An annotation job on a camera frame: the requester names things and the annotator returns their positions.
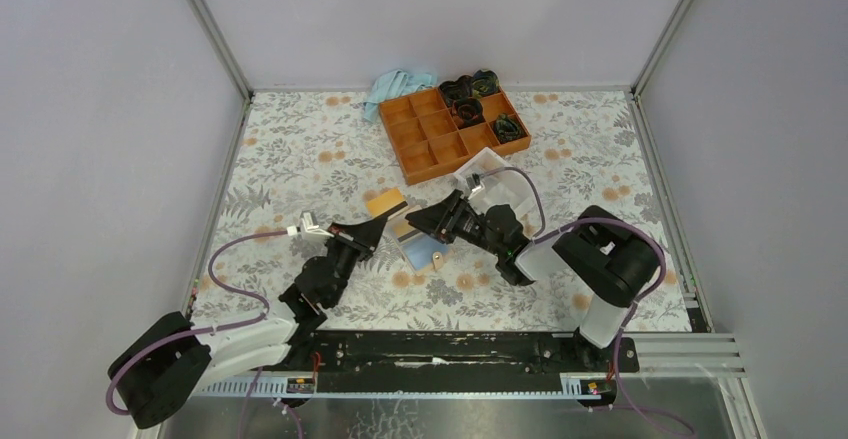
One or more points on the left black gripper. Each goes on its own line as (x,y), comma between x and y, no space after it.
(360,240)

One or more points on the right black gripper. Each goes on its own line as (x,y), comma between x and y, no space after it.
(442,218)

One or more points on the beige card holder wallet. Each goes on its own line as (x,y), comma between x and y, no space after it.
(422,253)

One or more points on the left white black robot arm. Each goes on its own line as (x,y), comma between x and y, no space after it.
(174,358)

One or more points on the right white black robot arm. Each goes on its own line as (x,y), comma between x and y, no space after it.
(619,263)

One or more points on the white card box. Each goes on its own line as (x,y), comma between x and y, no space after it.
(504,184)

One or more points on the orange compartment tray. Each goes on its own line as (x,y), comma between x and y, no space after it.
(427,142)

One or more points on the dark rolled band middle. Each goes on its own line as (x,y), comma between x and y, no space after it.
(467,112)

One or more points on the dark rolled band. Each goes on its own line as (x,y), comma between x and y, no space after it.
(507,128)
(467,112)
(452,91)

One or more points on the dark rolled band right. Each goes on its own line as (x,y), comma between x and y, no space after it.
(507,128)

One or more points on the dark rolled band top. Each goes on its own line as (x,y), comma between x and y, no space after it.
(452,91)

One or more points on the light blue cloth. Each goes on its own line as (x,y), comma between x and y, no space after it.
(392,85)

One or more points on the dark rolled band corner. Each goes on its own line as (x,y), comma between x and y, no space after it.
(485,83)

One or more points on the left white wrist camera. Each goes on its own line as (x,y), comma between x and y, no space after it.
(310,230)

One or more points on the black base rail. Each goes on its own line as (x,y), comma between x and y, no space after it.
(362,362)

